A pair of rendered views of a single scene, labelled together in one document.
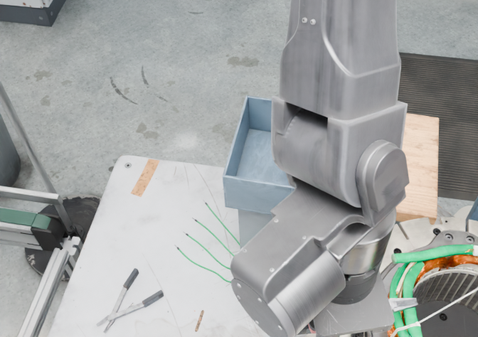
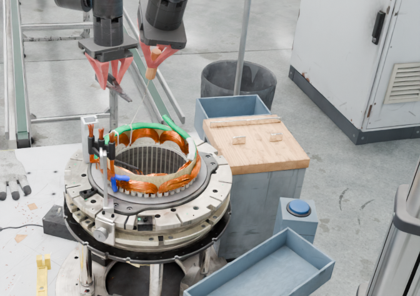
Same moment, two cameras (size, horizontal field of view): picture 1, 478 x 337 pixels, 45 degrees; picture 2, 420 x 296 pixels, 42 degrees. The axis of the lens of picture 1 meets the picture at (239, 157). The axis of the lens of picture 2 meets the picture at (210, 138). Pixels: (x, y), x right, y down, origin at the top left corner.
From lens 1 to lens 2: 1.03 m
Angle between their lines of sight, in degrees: 45
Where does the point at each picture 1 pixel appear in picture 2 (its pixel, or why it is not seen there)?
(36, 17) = (352, 133)
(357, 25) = not seen: outside the picture
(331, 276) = not seen: outside the picture
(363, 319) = (90, 46)
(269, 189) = (202, 116)
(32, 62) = (320, 150)
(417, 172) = (257, 156)
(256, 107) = (257, 105)
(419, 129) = (292, 152)
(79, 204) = not seen: hidden behind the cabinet
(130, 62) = (369, 192)
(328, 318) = (85, 40)
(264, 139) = not seen: hidden behind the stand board
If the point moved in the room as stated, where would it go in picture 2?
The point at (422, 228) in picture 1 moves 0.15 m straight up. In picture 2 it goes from (207, 149) to (214, 84)
